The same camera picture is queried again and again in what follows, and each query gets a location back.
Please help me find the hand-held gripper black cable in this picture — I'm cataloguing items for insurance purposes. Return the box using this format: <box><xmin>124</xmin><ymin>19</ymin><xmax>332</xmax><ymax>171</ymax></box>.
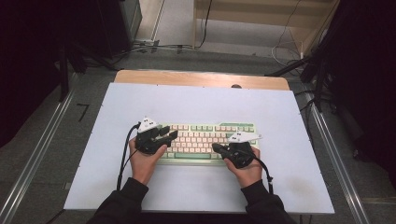
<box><xmin>251</xmin><ymin>155</ymin><xmax>275</xmax><ymax>194</ymax></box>
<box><xmin>116</xmin><ymin>122</ymin><xmax>141</xmax><ymax>191</ymax></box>

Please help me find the aluminium floor rail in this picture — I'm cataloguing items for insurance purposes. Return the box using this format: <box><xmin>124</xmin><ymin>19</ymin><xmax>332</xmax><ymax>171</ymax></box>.
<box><xmin>306</xmin><ymin>92</ymin><xmax>372</xmax><ymax>224</ymax></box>
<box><xmin>0</xmin><ymin>90</ymin><xmax>76</xmax><ymax>224</ymax></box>

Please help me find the white looped cable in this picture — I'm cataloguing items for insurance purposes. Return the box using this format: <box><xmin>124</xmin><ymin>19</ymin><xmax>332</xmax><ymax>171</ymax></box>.
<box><xmin>271</xmin><ymin>40</ymin><xmax>304</xmax><ymax>68</ymax></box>

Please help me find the white table board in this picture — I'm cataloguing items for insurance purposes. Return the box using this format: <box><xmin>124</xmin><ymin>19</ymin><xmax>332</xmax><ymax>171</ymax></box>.
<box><xmin>64</xmin><ymin>82</ymin><xmax>335</xmax><ymax>215</ymax></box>

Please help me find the black curtain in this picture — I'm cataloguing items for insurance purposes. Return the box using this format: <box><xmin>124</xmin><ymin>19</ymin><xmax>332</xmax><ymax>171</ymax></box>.
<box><xmin>326</xmin><ymin>0</ymin><xmax>396</xmax><ymax>188</ymax></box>
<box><xmin>0</xmin><ymin>0</ymin><xmax>104</xmax><ymax>147</ymax></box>

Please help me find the light wooden shelf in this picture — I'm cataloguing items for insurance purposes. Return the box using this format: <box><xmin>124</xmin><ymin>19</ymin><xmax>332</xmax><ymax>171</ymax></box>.
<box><xmin>191</xmin><ymin>0</ymin><xmax>340</xmax><ymax>57</ymax></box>

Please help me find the grey power strip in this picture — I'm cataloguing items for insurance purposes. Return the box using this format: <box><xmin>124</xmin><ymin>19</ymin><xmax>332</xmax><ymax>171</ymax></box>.
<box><xmin>134</xmin><ymin>38</ymin><xmax>162</xmax><ymax>52</ymax></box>

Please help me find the left hand-held gripper black cable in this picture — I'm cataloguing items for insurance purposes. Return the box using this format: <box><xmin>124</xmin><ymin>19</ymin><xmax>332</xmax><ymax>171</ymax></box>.
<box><xmin>116</xmin><ymin>122</ymin><xmax>141</xmax><ymax>191</ymax></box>

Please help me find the dark cabinet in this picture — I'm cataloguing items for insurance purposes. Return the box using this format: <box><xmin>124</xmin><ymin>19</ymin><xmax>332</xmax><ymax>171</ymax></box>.
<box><xmin>96</xmin><ymin>0</ymin><xmax>144</xmax><ymax>59</ymax></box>

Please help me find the black metal stand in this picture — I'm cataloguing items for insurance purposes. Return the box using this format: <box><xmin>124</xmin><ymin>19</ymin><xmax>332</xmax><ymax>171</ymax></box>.
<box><xmin>59</xmin><ymin>43</ymin><xmax>120</xmax><ymax>102</ymax></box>
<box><xmin>264</xmin><ymin>46</ymin><xmax>331</xmax><ymax>113</ymax></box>

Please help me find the right hand-held gripper black cable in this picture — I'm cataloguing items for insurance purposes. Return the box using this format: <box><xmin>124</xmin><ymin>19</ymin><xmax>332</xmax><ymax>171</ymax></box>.
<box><xmin>251</xmin><ymin>155</ymin><xmax>275</xmax><ymax>194</ymax></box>

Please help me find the green and pink keyboard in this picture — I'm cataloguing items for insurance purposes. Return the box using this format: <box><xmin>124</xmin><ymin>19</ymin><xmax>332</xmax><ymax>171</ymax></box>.
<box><xmin>155</xmin><ymin>121</ymin><xmax>261</xmax><ymax>166</ymax></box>

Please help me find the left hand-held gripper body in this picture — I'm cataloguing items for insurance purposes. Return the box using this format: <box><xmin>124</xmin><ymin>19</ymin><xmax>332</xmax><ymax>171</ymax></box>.
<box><xmin>134</xmin><ymin>117</ymin><xmax>167</xmax><ymax>156</ymax></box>

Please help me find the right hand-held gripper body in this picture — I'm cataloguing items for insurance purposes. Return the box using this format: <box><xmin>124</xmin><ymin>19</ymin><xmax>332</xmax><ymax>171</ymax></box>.
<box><xmin>223</xmin><ymin>132</ymin><xmax>262</xmax><ymax>169</ymax></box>

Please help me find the black floor cable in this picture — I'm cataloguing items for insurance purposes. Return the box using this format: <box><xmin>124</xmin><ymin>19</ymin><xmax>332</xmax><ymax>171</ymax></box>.
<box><xmin>111</xmin><ymin>43</ymin><xmax>194</xmax><ymax>63</ymax></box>

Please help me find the person's right hand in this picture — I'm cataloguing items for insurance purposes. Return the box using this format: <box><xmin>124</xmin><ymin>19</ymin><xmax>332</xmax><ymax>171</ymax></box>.
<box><xmin>223</xmin><ymin>147</ymin><xmax>264</xmax><ymax>189</ymax></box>

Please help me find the thin dark hanging cable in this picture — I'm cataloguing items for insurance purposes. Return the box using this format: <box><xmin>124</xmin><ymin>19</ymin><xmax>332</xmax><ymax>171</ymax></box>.
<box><xmin>276</xmin><ymin>0</ymin><xmax>303</xmax><ymax>48</ymax></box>

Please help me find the person's left hand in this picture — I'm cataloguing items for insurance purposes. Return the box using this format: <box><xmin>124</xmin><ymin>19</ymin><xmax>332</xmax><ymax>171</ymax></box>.
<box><xmin>129</xmin><ymin>138</ymin><xmax>168</xmax><ymax>187</ymax></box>

